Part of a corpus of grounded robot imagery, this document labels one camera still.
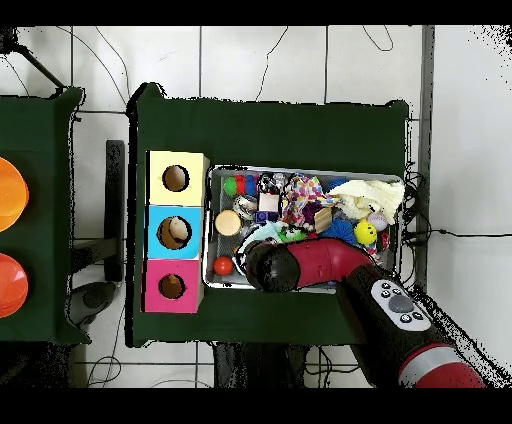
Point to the mint green cloth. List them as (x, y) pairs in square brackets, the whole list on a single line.
[(262, 232)]

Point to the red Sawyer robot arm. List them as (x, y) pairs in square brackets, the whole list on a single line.
[(336, 260)]

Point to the shallow clear mesh bin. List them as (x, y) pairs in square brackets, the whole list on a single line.
[(210, 240)]

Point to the wooden box with three holes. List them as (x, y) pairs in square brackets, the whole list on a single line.
[(178, 206)]

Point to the crushed silver can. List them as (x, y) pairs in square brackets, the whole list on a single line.
[(246, 206)]

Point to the toy hamburger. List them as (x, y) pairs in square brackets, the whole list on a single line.
[(228, 222)]

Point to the colourful polka dot cloth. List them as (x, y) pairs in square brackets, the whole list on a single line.
[(302, 198)]

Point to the red ball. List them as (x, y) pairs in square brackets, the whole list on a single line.
[(223, 266)]

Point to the dark green table cloth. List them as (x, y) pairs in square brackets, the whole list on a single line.
[(264, 132), (44, 160)]

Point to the blue spiky ball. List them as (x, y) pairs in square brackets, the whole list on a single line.
[(337, 185), (340, 230)]

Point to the large yellow ball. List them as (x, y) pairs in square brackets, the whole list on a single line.
[(366, 232)]

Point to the cream yellow cloth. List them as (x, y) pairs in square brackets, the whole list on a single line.
[(372, 196)]

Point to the black stand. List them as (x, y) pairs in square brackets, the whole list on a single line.
[(115, 200)]

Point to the orange bowl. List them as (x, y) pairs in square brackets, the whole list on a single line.
[(10, 194), (10, 286)]

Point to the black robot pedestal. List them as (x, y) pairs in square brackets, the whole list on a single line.
[(264, 368)]

